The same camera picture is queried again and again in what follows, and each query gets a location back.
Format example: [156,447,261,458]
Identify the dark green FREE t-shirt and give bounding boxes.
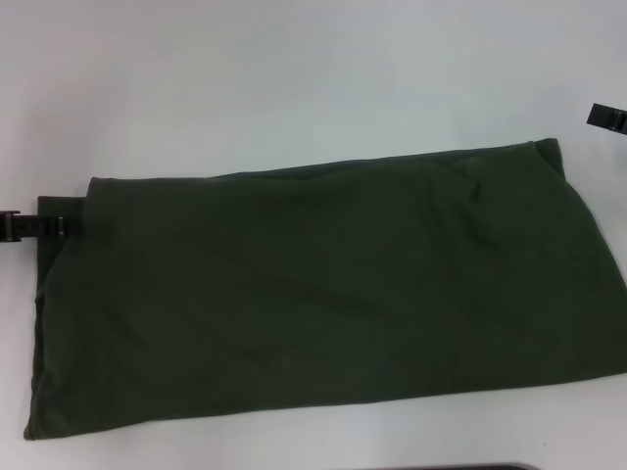
[22,137,627,431]

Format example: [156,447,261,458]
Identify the dark rounded panel edge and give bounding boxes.
[386,460,540,470]

